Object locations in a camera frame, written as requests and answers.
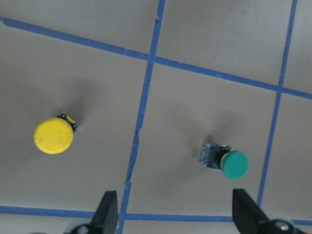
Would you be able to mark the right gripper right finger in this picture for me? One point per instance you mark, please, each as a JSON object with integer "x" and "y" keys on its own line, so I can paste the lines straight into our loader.
{"x": 247, "y": 216}

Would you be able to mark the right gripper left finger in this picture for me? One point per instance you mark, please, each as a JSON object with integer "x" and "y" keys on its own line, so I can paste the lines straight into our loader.
{"x": 105, "y": 218}

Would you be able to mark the yellow push button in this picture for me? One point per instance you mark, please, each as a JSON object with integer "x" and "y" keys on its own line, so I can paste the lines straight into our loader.
{"x": 56, "y": 134}

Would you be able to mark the green push button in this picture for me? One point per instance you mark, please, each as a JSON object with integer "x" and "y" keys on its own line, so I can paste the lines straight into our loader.
{"x": 233, "y": 163}

